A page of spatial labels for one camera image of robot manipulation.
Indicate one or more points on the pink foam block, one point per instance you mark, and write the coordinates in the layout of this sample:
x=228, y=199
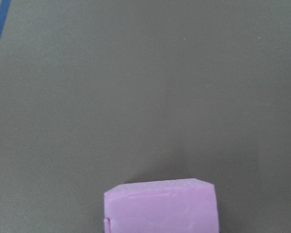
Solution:
x=171, y=206

